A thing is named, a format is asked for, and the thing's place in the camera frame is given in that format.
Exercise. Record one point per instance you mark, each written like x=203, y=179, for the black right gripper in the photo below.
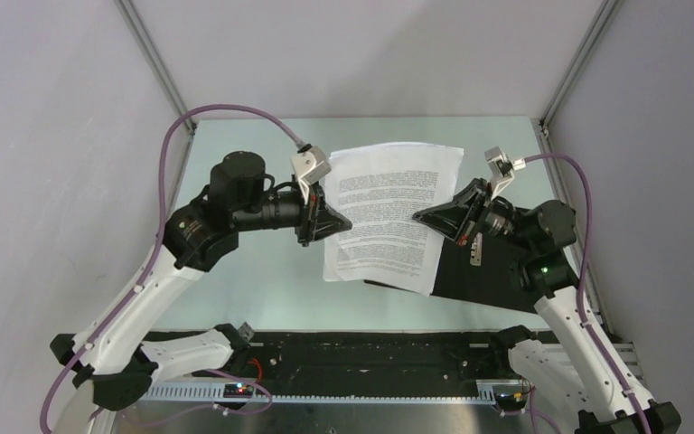
x=462, y=218

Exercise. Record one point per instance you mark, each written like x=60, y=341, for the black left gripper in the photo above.
x=316, y=220

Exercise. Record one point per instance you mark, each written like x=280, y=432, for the large printed paper sheet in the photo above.
x=378, y=189

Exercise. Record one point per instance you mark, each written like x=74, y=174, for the red and black folder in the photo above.
x=490, y=269

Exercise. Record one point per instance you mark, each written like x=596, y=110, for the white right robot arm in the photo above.
x=597, y=385

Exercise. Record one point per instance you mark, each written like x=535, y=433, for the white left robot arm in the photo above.
x=115, y=355

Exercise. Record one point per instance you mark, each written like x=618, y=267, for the metal folder clip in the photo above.
x=476, y=250

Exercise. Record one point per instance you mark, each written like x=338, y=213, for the left controller board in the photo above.
x=238, y=390

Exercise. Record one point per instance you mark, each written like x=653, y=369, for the controller board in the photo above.
x=511, y=402
x=238, y=390

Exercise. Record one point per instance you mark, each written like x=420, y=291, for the right controller board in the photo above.
x=511, y=402

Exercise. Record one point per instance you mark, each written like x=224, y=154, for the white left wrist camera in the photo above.
x=310, y=165

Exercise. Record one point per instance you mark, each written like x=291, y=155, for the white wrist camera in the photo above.
x=310, y=165
x=502, y=171

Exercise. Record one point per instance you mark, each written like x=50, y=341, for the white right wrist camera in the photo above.
x=502, y=171

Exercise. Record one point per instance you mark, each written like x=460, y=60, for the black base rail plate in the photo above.
x=379, y=364

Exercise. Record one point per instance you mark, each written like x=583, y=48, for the left aluminium frame post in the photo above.
x=147, y=46

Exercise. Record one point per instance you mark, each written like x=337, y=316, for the aluminium frame post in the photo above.
x=594, y=34
x=147, y=46

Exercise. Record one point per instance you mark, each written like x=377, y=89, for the grey slotted cable duct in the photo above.
x=212, y=392

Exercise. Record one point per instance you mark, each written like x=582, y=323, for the right aluminium frame post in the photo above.
x=594, y=34

